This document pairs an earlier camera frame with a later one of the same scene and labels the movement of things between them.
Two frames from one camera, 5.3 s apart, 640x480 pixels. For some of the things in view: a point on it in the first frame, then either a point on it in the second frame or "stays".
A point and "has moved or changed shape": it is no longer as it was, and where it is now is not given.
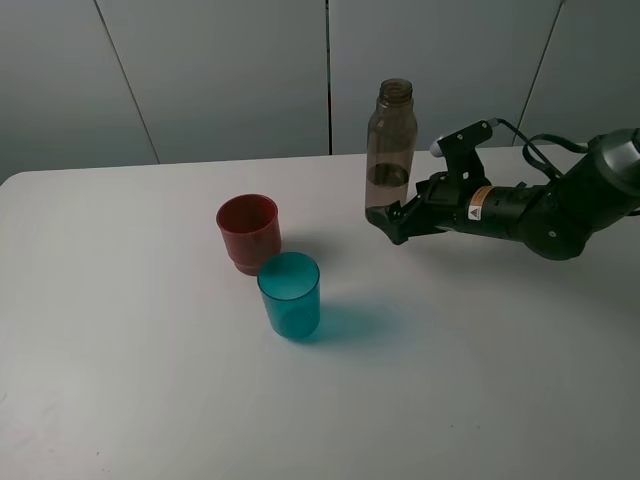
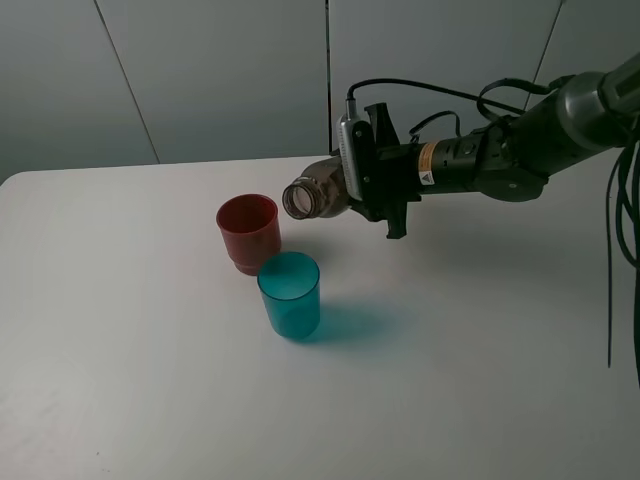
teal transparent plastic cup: [290, 288] stays
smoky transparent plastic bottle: [391, 146] has moved or changed shape
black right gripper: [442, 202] to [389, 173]
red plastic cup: [250, 226] stays
